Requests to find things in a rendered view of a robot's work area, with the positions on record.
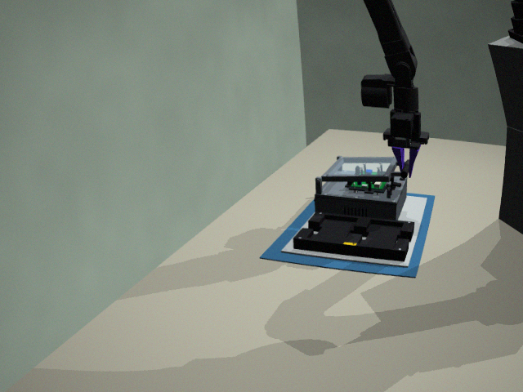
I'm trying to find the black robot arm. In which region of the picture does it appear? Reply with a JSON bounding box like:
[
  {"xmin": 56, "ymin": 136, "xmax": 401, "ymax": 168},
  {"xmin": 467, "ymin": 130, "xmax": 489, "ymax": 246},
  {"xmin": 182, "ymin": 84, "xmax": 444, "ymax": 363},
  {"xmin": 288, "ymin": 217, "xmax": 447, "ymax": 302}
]
[{"xmin": 361, "ymin": 0, "xmax": 523, "ymax": 148}]

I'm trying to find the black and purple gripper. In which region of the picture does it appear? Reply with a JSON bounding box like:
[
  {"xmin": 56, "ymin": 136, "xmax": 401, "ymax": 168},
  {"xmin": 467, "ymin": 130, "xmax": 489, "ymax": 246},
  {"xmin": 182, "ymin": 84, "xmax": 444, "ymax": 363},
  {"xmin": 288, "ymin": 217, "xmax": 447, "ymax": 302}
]
[{"xmin": 383, "ymin": 108, "xmax": 429, "ymax": 178}]

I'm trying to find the green circuit board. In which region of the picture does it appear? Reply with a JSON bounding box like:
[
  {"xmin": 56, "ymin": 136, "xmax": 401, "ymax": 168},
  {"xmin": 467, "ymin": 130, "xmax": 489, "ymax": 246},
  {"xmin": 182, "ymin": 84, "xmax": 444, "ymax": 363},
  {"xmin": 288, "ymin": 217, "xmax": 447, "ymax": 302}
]
[{"xmin": 351, "ymin": 182, "xmax": 386, "ymax": 189}]

